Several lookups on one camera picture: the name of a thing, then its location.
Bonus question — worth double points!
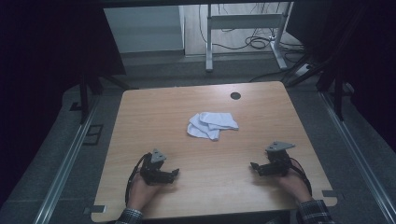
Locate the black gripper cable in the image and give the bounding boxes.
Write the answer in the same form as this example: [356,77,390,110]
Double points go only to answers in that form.
[289,157,313,198]
[124,153,152,207]

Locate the person's right hand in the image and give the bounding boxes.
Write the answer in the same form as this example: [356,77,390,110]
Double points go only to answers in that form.
[277,168,313,205]

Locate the person's left hand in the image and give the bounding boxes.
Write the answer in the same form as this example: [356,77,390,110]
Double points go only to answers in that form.
[126,172,163,213]

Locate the white cabinet panel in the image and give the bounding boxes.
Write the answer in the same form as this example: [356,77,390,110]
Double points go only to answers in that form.
[103,5,185,54]

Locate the black metal stand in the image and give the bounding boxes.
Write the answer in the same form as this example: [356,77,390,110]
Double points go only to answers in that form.
[68,73,138,125]
[284,52,356,122]

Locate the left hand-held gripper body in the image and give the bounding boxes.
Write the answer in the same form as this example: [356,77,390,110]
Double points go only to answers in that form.
[139,148,176,187]

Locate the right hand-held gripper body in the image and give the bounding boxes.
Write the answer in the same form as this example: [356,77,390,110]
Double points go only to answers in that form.
[257,141,296,178]

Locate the black floor frame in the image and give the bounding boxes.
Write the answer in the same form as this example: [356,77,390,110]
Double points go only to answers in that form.
[82,123,105,147]

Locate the dark curtain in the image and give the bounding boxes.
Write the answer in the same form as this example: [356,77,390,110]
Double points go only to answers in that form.
[286,0,396,153]
[0,0,127,206]

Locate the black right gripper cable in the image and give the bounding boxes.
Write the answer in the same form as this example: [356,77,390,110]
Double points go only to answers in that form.
[289,157,313,198]

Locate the white power strip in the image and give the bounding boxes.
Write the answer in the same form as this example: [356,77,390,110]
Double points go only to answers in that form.
[294,63,313,77]

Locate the black floor cables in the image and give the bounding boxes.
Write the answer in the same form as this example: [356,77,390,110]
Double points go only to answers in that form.
[198,3,307,83]

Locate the white metal desk frame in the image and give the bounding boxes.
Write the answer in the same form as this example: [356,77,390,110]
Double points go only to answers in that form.
[205,2,294,74]

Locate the aluminium floor rail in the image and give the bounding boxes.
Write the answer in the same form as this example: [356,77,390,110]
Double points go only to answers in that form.
[32,94,102,224]
[318,91,396,223]

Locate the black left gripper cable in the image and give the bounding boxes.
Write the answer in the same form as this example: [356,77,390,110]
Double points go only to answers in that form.
[124,153,152,207]

